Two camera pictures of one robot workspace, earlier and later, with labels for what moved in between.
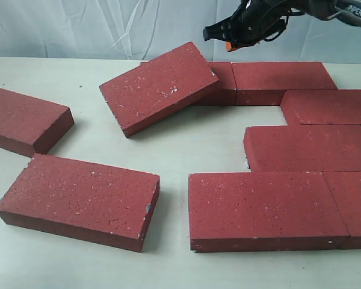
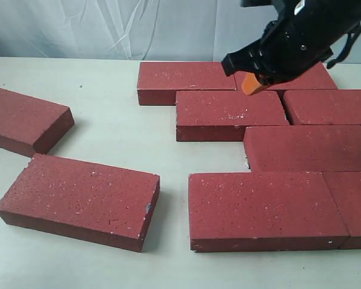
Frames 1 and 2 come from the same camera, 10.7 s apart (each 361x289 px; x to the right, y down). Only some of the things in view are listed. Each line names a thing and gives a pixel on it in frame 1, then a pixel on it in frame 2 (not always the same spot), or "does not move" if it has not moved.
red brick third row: (308, 148) does not move
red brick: (26, 124) does not move
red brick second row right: (329, 107) does not move
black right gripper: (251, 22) → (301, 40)
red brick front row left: (262, 211) does not move
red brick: (148, 90) → (222, 115)
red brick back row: (222, 92) → (157, 82)
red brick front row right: (352, 192) does not move
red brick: (105, 204) does not move
